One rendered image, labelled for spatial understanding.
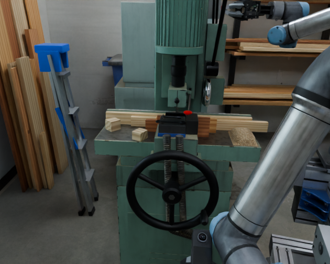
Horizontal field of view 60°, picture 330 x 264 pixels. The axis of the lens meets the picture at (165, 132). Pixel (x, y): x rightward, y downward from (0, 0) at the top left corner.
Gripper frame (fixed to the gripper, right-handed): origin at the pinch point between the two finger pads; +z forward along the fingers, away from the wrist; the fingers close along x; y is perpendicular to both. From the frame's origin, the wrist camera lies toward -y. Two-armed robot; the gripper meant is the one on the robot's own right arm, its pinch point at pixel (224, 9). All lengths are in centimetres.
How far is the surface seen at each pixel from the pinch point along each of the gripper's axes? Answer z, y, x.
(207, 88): 7.2, 24.4, 30.8
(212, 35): 6.1, 15.1, 10.6
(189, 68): 15.2, 23.6, 23.3
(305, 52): -101, -154, 31
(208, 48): 7.2, 15.1, 15.8
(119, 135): 41, 44, 46
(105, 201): 73, -39, 136
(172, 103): 21, 37, 34
